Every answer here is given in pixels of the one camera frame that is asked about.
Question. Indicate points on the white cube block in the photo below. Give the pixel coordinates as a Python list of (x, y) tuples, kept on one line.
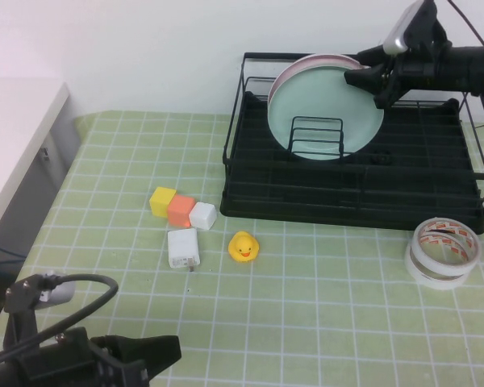
[(202, 217)]

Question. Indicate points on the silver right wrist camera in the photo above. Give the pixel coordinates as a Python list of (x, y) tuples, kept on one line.
[(401, 34)]

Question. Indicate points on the black plastic drip tray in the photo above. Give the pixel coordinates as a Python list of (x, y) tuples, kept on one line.
[(407, 209)]

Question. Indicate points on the white usb charger plug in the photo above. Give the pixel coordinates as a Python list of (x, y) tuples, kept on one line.
[(182, 248)]

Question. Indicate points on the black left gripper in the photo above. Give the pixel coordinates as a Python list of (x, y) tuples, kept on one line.
[(97, 371)]

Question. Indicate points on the pink round plate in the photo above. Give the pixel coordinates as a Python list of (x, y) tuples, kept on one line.
[(306, 61)]

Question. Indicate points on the small metal cabinet latch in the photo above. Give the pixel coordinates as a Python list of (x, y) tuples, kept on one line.
[(46, 155)]

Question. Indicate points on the white side cabinet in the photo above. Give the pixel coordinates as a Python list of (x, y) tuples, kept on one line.
[(20, 141)]

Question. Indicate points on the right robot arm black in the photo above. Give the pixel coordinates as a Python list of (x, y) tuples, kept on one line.
[(472, 70)]

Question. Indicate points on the yellow cube block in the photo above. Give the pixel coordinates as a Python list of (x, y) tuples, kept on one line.
[(161, 201)]

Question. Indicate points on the white tape roll red print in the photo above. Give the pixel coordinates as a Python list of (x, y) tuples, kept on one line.
[(425, 235), (435, 282)]

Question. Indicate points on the orange cube block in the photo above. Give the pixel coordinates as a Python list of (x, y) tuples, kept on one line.
[(179, 209)]

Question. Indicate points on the mint green round plate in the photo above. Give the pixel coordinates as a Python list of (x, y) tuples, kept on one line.
[(322, 101)]

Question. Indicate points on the yellow rubber duck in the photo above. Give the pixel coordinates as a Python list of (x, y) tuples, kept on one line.
[(242, 248)]

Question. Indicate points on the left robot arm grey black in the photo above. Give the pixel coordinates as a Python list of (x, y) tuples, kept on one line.
[(20, 371)]

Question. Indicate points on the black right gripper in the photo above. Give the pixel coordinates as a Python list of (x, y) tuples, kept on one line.
[(419, 70)]

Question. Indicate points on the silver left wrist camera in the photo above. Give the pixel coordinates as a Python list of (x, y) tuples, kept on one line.
[(58, 292)]

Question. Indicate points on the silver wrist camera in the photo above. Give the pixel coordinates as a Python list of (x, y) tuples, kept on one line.
[(401, 34), (58, 292)]

